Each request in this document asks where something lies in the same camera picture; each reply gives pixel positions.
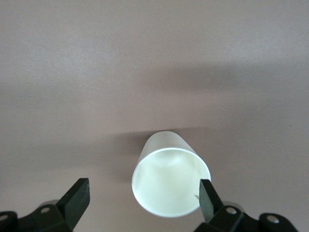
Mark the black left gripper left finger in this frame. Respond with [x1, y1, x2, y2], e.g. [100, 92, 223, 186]
[19, 178, 91, 232]

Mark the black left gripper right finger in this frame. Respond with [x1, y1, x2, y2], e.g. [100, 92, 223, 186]
[193, 178, 260, 232]

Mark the white plastic cup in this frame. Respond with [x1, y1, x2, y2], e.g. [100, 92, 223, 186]
[130, 130, 212, 217]

